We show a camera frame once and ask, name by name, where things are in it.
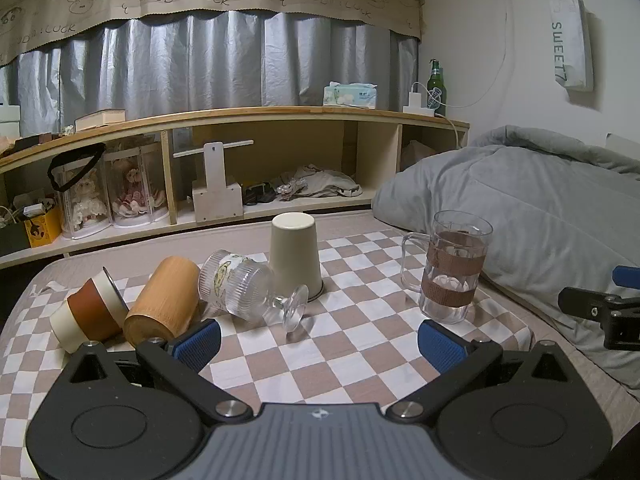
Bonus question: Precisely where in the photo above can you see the grey curtain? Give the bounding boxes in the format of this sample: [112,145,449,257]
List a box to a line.
[0,10,421,148]

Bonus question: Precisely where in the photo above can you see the black strap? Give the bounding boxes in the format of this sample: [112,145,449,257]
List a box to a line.
[47,142,108,193]

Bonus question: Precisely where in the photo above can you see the glass mug with brown sleeve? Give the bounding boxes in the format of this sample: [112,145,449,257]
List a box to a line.
[400,210,494,325]

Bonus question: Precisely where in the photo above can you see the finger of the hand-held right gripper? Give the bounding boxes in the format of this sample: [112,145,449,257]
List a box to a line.
[558,287,640,351]
[612,266,640,289]

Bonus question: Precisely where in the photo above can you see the dark green box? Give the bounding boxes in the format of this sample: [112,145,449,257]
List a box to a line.
[0,222,32,259]

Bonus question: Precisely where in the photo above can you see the cream plastic cup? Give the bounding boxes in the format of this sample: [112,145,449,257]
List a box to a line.
[270,212,324,303]

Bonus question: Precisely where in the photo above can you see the doll in clear case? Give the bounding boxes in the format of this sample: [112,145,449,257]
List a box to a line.
[107,145,171,229]
[52,157,114,240]

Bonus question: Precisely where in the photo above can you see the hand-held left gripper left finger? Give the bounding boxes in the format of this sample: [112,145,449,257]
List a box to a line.
[60,319,253,426]

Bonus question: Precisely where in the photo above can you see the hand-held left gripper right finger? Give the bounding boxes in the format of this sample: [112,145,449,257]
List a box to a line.
[384,319,581,425]

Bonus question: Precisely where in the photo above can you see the white hanging bag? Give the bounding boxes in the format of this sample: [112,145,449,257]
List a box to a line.
[547,0,596,92]

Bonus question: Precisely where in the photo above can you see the white box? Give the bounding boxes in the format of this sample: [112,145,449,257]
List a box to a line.
[0,104,22,139]

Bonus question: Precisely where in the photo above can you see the white wooden stand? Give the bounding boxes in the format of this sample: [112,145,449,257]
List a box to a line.
[173,140,255,224]

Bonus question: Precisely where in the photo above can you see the brown and white cup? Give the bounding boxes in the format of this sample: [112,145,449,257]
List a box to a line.
[49,266,130,354]

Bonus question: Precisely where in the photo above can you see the brown checkered cloth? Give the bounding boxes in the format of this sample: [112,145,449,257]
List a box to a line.
[0,230,537,480]

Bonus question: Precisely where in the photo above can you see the green glass bottle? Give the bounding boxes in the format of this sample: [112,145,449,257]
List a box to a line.
[426,59,447,117]

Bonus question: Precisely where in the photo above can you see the grey quilt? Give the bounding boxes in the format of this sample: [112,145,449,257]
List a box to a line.
[371,125,640,361]

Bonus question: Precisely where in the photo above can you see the book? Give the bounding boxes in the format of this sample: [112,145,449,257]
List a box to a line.
[74,108,126,131]

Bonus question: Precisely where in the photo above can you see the dark small items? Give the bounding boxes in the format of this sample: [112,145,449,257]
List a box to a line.
[242,183,276,206]

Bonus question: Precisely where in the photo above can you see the white cable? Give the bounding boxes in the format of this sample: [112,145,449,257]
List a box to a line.
[412,0,517,148]

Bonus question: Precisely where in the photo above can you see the wooden cup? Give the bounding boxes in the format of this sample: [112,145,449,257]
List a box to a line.
[123,255,202,347]

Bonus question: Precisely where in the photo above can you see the grey crumpled clothes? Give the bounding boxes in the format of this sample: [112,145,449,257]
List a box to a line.
[272,164,363,201]

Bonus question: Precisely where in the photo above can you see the tissue pack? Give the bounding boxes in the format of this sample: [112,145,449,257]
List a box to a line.
[322,81,379,109]

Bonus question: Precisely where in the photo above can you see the wooden shelf unit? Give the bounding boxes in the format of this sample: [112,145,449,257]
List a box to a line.
[0,105,471,269]

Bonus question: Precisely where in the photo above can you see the ribbed glass goblet cup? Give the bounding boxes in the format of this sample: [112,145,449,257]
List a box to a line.
[198,249,309,333]

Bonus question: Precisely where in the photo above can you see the yellow box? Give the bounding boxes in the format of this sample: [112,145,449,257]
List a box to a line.
[24,205,64,249]

